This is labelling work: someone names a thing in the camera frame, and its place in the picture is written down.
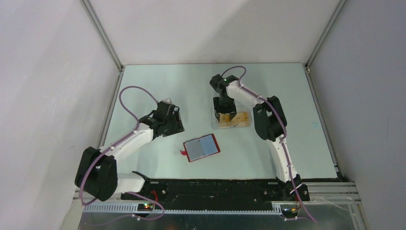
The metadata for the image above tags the orange credit card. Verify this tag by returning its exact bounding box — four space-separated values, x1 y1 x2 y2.
218 114 234 128
231 112 251 127

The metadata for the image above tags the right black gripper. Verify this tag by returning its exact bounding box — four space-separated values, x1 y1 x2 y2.
214 95 237 120

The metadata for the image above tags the right aluminium frame post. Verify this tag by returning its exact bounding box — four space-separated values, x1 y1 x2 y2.
304 0 348 69

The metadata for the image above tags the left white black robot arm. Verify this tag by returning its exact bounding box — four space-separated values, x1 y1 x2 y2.
74 101 184 201

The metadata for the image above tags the aluminium front rail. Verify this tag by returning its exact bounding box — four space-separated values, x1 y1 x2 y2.
304 182 361 204

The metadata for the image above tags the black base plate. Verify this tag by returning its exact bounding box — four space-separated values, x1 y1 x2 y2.
137 178 309 202

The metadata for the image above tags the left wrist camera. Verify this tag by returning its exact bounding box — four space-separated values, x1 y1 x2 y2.
162 98 172 104

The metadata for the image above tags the grey slotted cable duct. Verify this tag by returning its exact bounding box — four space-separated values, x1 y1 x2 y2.
83 202 282 215

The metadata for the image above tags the left aluminium frame post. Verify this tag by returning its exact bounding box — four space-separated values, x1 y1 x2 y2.
80 0 124 71

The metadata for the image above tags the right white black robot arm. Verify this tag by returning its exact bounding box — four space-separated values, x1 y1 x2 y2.
210 74 302 200

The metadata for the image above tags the red leather card holder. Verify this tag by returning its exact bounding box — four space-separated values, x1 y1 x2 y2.
180 134 221 162

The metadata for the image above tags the aluminium frame post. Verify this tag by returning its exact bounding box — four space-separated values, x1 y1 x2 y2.
80 0 124 71
304 0 348 69

